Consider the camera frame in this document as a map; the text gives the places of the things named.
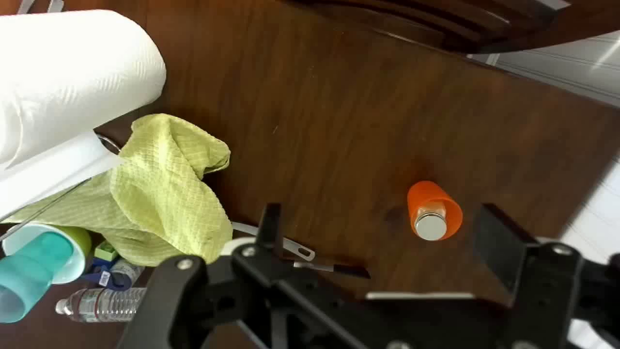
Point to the small bottle with blue label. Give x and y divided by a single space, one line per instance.
113 274

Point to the light green dish cloth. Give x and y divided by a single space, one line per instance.
161 187

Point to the orange plastic cup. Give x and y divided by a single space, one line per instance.
427 197

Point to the clear plastic water bottle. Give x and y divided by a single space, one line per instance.
103 303

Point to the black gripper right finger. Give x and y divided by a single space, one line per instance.
506 243

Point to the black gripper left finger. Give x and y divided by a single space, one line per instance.
270 226

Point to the teal plastic cup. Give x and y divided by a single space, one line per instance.
29 274

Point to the dark wooden chair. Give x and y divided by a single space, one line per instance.
452 20

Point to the white paper towel roll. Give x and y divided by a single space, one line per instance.
70 71

